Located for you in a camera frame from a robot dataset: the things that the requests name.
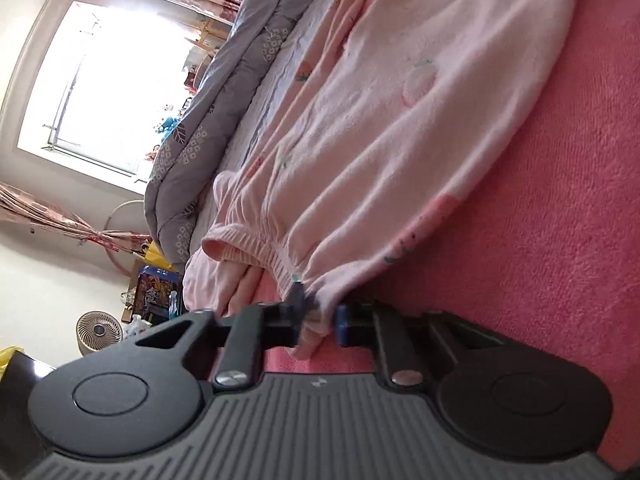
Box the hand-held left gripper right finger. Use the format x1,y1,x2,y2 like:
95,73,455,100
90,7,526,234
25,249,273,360
336,302,506,390

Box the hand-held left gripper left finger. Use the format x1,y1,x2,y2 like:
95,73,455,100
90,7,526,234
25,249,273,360
125,282,307,391

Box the pink strawberry top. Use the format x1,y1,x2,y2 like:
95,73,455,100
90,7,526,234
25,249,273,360
182,250,281,321

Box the pink strawberry pants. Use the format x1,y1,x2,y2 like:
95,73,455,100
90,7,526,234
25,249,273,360
202,0,583,361

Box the colourful printed box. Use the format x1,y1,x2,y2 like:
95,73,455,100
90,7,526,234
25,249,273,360
135,265,183,321

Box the yellow paper bag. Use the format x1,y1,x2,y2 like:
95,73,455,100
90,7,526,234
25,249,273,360
145,240,173,271

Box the beige standing fan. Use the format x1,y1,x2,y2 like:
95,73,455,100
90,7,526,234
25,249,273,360
76,311,123,356

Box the hula hoop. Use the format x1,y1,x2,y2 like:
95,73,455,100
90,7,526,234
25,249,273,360
105,200,151,281

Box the tied floral curtain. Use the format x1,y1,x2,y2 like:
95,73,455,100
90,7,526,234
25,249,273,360
0,182,151,261

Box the grey floral duvet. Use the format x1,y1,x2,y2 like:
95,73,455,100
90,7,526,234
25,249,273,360
144,0,346,266

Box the black monitor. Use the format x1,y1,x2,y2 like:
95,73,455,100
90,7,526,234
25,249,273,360
0,352,56,466

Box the blue plush toy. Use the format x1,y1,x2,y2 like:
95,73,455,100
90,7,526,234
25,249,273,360
152,102,181,133

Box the pink fleece blanket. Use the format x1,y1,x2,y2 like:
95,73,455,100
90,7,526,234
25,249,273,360
260,0,640,471

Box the window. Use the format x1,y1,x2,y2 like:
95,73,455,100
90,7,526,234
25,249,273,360
17,0,201,181

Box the grey bed sheet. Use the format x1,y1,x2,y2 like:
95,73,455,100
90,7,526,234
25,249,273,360
192,0,386,241

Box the wooden easel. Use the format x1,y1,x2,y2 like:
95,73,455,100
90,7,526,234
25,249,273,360
185,15,236,56

